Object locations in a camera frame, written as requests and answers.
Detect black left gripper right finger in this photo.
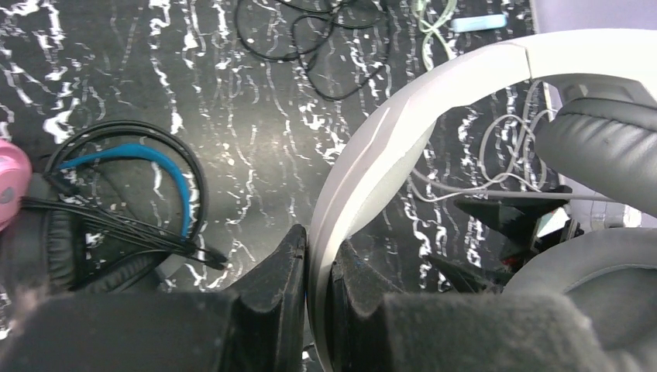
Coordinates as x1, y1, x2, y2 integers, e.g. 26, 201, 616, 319
328, 241, 616, 371

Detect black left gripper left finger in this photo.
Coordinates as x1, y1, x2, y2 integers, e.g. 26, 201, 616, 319
1, 225, 307, 371

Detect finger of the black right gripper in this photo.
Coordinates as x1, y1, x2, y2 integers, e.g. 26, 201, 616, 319
428, 256, 514, 294
454, 197, 573, 252

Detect white headphones with cable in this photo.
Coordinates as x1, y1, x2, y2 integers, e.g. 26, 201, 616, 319
307, 29, 656, 371

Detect black blue headphones with cable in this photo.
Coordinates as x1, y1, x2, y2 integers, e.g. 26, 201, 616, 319
1, 121, 226, 297

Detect pink headphones with cable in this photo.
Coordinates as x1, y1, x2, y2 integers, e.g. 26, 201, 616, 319
1, 139, 33, 230

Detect light blue marker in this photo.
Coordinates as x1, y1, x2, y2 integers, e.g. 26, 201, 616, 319
450, 14, 507, 33

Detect loose black cable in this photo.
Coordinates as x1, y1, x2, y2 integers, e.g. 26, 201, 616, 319
235, 0, 394, 102

